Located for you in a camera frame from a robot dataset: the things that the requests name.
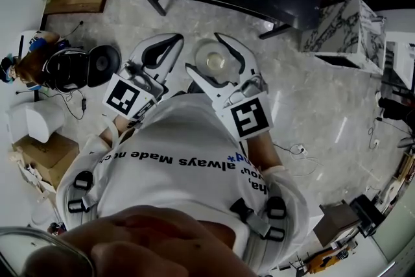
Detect black box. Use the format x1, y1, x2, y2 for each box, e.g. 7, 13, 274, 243
349, 193, 387, 238

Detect person's white printed t-shirt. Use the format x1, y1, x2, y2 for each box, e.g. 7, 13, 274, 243
56, 92, 311, 274

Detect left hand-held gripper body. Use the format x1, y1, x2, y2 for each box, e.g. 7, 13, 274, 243
102, 58, 170, 131

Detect grey harness with black buckles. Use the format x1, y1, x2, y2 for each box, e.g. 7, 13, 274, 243
66, 170, 287, 243

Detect white marble-pattern block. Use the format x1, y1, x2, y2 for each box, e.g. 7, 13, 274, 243
299, 0, 387, 76

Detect person's eyeglasses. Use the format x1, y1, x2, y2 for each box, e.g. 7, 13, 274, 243
0, 226, 95, 277

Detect person's face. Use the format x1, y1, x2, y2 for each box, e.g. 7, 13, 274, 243
27, 204, 260, 277

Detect clear white-capped bottle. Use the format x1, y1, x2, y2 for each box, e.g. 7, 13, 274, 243
193, 38, 233, 78

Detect white cabinet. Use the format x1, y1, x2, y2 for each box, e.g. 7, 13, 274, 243
382, 30, 415, 92

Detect orange tool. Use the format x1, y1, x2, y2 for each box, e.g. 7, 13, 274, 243
303, 244, 353, 276

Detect black round stool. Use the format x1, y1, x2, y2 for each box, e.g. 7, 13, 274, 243
86, 44, 122, 89

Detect black floor cable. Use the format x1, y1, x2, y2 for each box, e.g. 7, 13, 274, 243
54, 87, 89, 121

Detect person's left forearm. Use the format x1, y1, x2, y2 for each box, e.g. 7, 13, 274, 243
98, 113, 139, 147

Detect brown cardboard box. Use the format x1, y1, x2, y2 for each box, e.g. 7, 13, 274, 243
12, 132, 80, 191

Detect brown wooden cabinet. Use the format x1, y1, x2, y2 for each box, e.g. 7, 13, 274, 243
313, 200, 361, 250

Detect black cable with white socket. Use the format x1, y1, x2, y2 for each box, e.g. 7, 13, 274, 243
367, 118, 390, 151

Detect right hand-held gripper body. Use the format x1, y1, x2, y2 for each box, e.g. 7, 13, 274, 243
221, 73, 275, 141

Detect person's right forearm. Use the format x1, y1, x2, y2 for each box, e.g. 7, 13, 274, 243
245, 130, 283, 173

